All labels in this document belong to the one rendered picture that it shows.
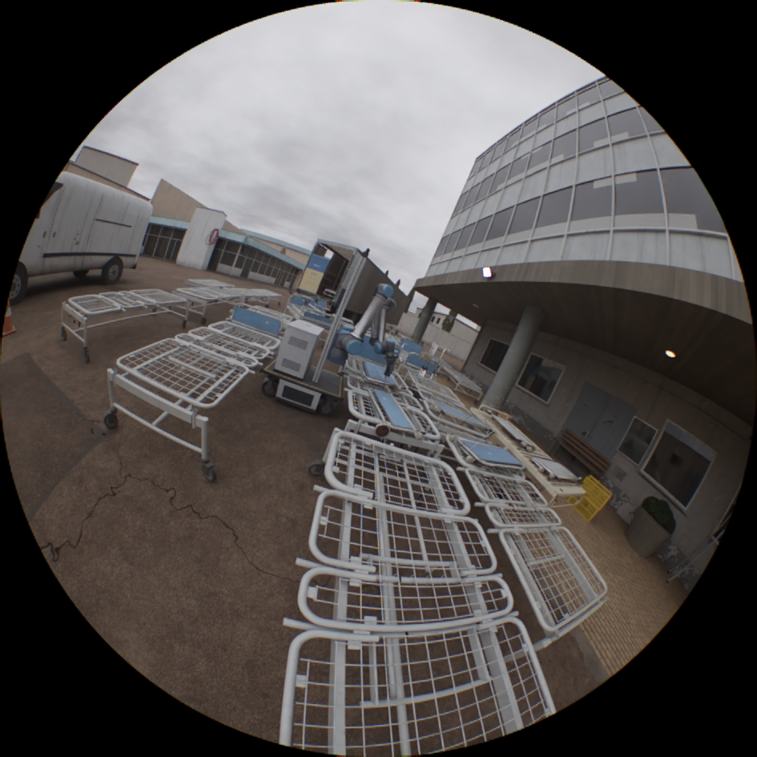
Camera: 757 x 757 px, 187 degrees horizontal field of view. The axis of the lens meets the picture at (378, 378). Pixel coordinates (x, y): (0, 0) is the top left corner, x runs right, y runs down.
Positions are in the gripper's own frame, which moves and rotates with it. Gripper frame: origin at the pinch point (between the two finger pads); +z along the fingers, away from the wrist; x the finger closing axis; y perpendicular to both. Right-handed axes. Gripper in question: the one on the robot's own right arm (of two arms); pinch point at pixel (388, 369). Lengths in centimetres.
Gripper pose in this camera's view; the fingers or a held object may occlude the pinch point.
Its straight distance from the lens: 252.7
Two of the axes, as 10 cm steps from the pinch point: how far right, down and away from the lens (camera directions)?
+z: -0.3, 8.8, 4.8
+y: -9.7, 0.8, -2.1
